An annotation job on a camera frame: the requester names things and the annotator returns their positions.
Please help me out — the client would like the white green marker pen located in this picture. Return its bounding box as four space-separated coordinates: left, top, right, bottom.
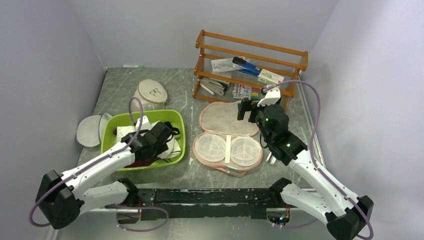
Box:
122 64 145 68

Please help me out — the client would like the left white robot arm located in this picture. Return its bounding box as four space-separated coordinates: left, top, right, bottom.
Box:
29 121 176 230

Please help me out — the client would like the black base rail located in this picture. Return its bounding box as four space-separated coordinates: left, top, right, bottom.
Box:
120 188 290 221

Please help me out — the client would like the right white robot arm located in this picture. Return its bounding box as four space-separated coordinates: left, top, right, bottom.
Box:
237 99 374 240

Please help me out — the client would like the white staples box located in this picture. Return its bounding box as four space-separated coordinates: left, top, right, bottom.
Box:
257 69 285 87

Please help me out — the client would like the blue stapler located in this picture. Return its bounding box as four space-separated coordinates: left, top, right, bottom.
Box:
232 56 262 77

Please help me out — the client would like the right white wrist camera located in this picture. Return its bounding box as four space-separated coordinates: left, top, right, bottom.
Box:
257 87 281 107

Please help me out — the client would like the white plastic packet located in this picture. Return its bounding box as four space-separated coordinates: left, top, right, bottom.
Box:
211 57 243 73

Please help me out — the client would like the white garment in basin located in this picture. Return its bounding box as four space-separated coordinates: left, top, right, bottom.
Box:
115 116 152 142

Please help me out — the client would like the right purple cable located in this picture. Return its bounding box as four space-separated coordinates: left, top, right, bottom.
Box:
261 79 375 240

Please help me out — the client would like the coloured marker pack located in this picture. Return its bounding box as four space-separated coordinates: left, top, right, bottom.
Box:
231 83 260 100

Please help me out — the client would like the grey black stapler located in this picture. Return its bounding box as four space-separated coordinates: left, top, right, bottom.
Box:
200 78 229 96

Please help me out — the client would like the white black bra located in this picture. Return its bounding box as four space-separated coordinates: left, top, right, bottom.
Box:
157 121 182 160

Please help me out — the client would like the orange wooden shelf rack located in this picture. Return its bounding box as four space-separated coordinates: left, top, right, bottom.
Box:
192 29 309 102

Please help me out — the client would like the floral mesh laundry bag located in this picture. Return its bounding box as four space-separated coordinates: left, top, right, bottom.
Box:
191 102 263 178

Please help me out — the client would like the dark red garment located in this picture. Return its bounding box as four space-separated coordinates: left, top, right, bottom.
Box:
125 157 158 168

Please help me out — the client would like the green plastic basin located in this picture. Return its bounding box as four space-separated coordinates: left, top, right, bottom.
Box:
100 109 187 172

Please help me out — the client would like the small white rectangular block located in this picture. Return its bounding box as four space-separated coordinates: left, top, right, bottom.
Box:
265 152 277 165

